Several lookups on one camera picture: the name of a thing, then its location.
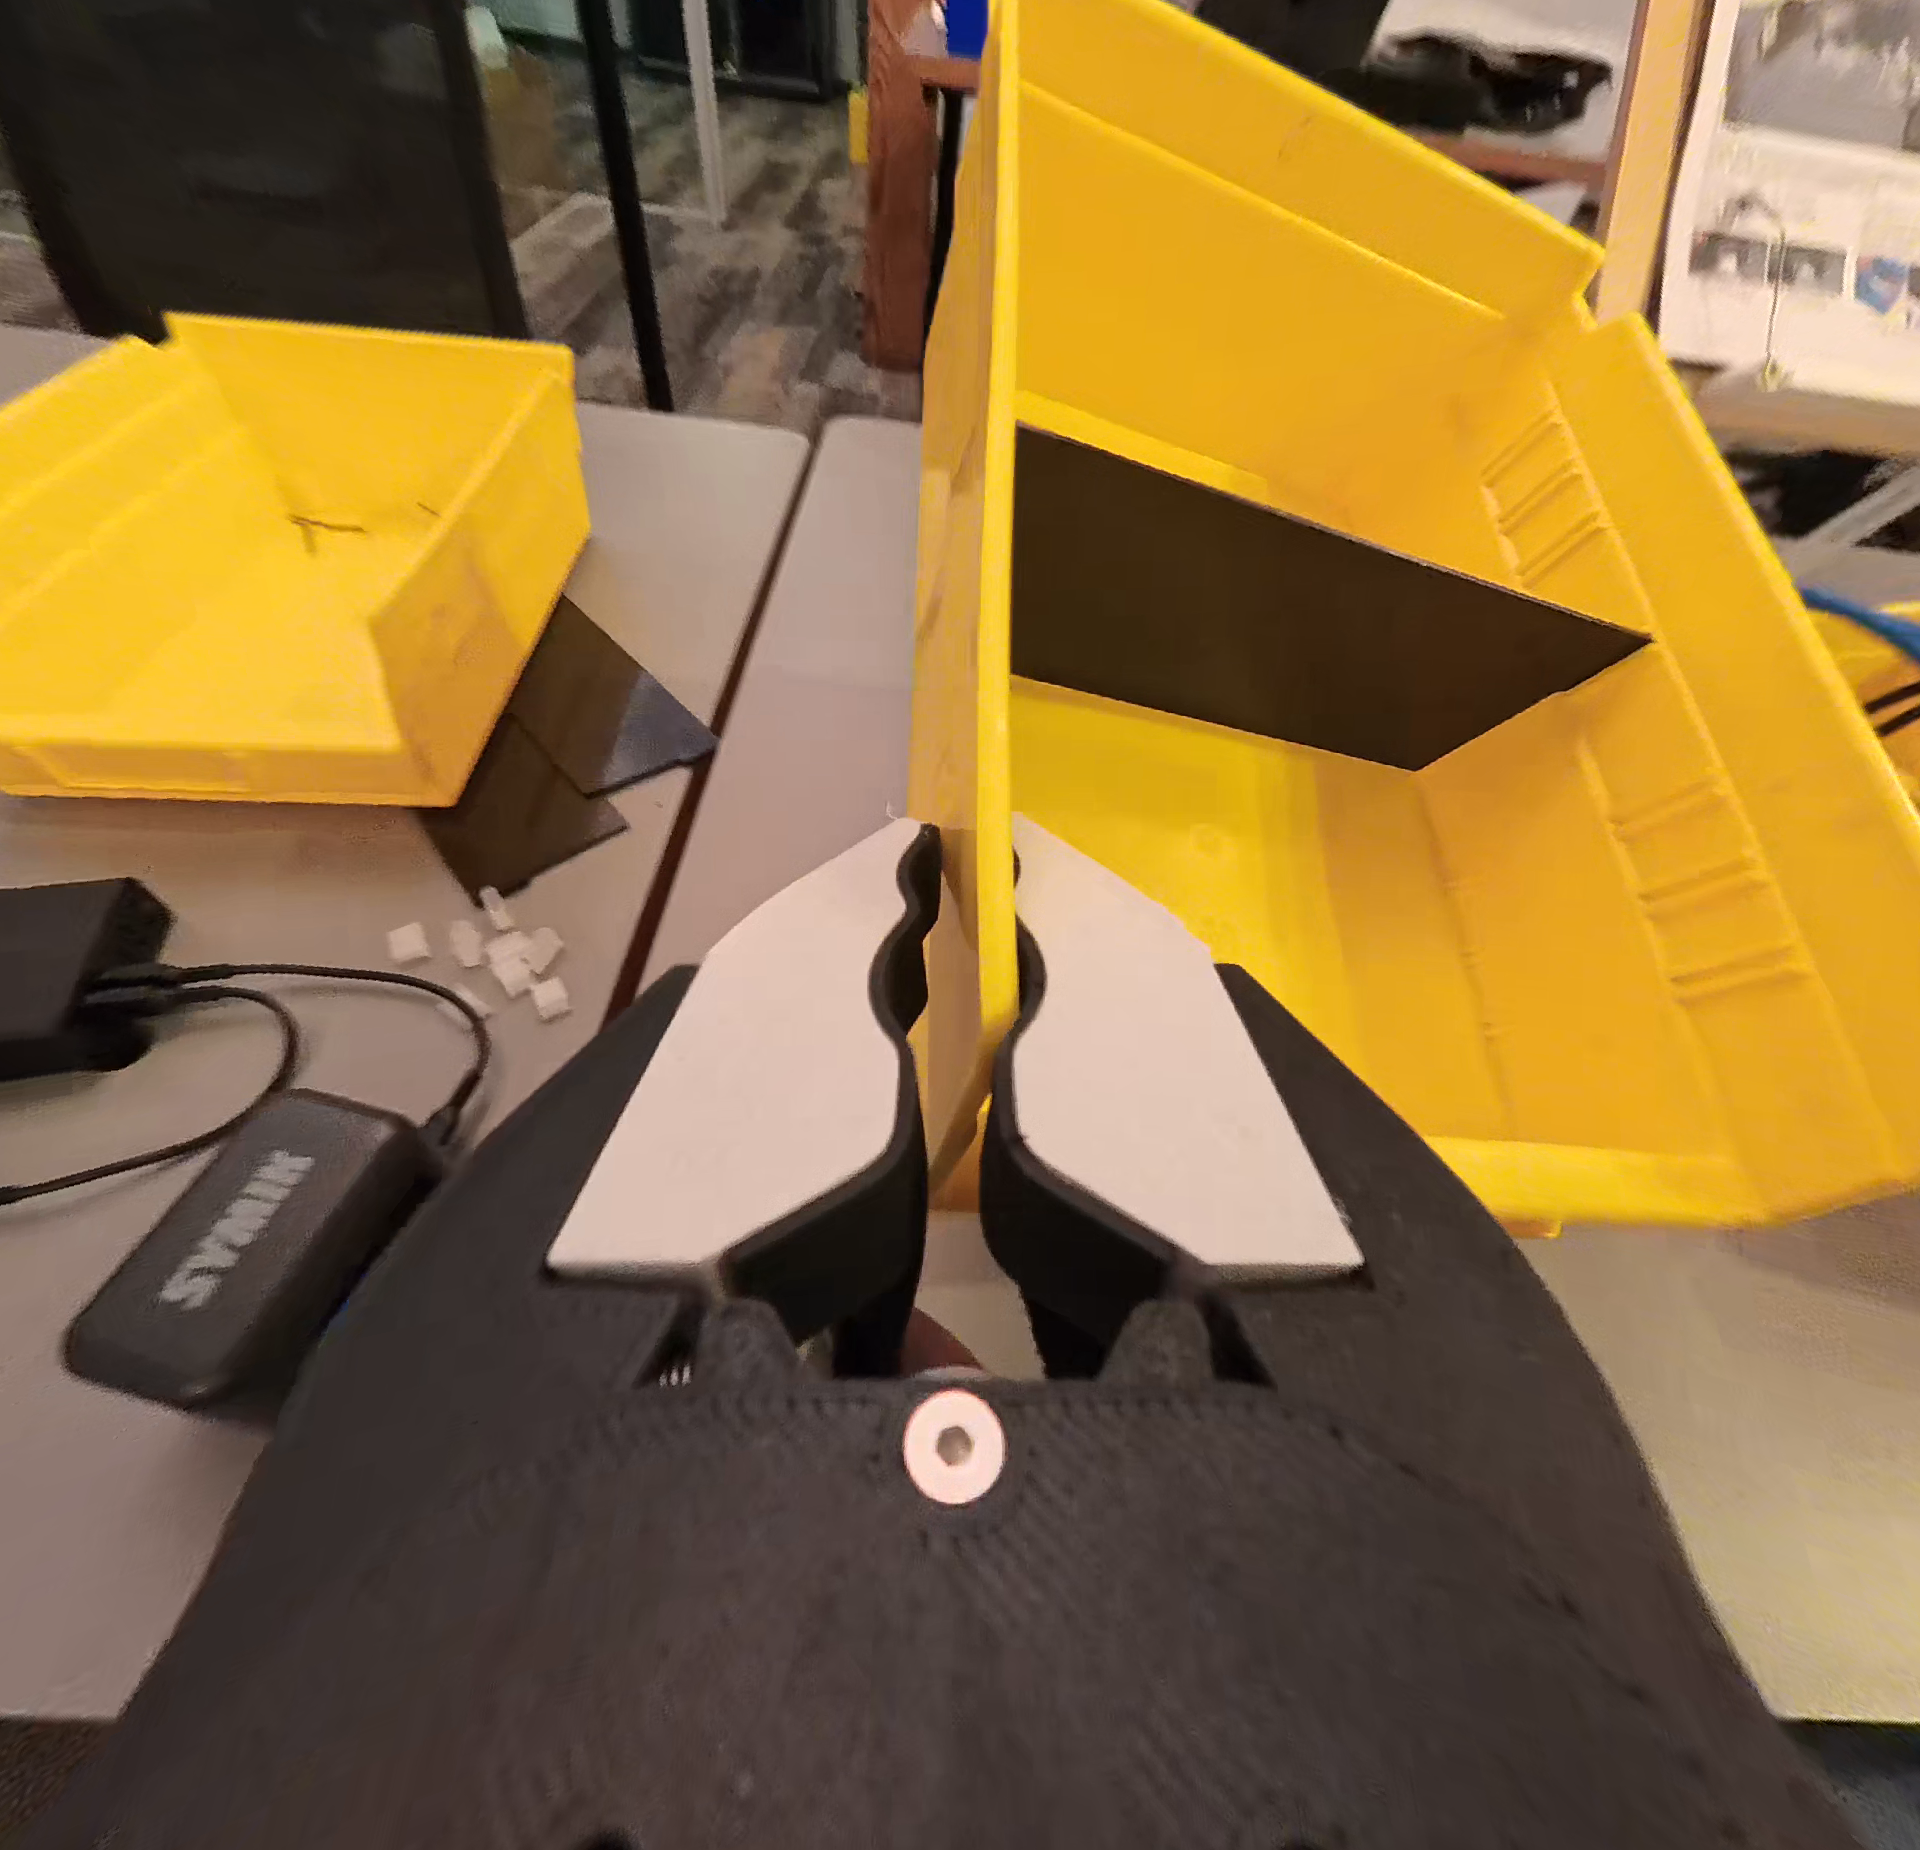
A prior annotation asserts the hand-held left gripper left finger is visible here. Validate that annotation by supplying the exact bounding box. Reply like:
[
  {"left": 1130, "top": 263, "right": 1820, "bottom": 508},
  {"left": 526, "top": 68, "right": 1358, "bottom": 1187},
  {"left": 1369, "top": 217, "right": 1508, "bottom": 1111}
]
[{"left": 545, "top": 819, "right": 947, "bottom": 1380}]

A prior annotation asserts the pile of small white clips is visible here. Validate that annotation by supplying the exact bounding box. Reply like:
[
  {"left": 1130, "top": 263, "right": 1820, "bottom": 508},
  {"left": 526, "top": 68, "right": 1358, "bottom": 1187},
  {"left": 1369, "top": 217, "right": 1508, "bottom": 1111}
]
[{"left": 385, "top": 896, "right": 576, "bottom": 1023}]

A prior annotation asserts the dark cloth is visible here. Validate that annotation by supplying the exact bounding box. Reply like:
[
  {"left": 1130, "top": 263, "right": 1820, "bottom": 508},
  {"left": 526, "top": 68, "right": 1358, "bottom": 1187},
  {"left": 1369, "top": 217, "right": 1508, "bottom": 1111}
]
[{"left": 1320, "top": 20, "right": 1622, "bottom": 147}]

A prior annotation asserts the black plastic divider sheet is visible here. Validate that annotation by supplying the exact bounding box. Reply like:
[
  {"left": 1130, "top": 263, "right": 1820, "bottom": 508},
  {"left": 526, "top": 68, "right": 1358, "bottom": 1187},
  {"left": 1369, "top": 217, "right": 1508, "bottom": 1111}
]
[
  {"left": 510, "top": 598, "right": 720, "bottom": 798},
  {"left": 1012, "top": 425, "right": 1654, "bottom": 772},
  {"left": 420, "top": 712, "right": 629, "bottom": 900}
]

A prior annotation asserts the black adapter box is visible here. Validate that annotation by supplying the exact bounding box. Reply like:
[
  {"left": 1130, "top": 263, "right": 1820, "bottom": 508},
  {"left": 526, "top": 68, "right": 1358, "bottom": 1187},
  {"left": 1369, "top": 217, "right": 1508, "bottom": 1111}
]
[{"left": 0, "top": 877, "right": 173, "bottom": 1085}]

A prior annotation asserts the printed instruction sheet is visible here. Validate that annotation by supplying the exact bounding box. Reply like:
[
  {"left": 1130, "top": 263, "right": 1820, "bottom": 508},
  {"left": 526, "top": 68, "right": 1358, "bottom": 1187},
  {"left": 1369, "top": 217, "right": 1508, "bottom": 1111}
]
[{"left": 1656, "top": 0, "right": 1920, "bottom": 402}]

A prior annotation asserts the thin black cable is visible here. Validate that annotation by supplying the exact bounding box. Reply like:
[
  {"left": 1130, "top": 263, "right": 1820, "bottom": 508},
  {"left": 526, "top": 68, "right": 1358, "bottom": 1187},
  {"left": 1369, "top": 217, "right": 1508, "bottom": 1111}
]
[{"left": 0, "top": 962, "right": 493, "bottom": 1208}]

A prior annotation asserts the black power bank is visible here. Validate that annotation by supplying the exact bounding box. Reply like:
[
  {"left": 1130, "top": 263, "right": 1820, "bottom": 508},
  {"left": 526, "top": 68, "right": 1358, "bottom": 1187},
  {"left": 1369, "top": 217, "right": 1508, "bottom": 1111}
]
[{"left": 64, "top": 1088, "right": 451, "bottom": 1409}]

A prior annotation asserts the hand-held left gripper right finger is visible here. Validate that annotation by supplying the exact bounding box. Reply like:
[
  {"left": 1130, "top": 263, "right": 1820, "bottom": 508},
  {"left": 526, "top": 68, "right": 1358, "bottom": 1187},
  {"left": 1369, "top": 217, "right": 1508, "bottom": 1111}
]
[{"left": 979, "top": 813, "right": 1369, "bottom": 1385}]

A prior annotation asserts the yellow plastic storage bin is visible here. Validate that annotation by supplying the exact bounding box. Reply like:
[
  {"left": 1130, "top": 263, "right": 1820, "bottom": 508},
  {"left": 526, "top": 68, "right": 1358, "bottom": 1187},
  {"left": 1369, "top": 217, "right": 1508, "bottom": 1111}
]
[
  {"left": 907, "top": 0, "right": 1920, "bottom": 1234},
  {"left": 1806, "top": 605, "right": 1920, "bottom": 816},
  {"left": 0, "top": 312, "right": 590, "bottom": 810}
]

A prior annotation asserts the black panel screen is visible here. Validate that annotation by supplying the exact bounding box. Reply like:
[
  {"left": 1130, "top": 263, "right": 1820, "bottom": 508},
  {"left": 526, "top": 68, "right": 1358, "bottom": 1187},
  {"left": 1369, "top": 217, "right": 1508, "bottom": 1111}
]
[{"left": 0, "top": 0, "right": 528, "bottom": 340}]

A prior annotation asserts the black metal pole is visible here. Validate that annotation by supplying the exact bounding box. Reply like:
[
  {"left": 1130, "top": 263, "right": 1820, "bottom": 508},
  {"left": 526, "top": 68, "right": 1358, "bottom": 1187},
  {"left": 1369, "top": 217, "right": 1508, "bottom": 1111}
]
[{"left": 567, "top": 0, "right": 677, "bottom": 412}]

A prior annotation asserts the wooden post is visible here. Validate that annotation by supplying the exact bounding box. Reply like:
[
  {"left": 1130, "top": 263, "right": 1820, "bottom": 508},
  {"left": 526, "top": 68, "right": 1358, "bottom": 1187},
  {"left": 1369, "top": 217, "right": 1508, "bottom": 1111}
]
[{"left": 867, "top": 0, "right": 962, "bottom": 373}]

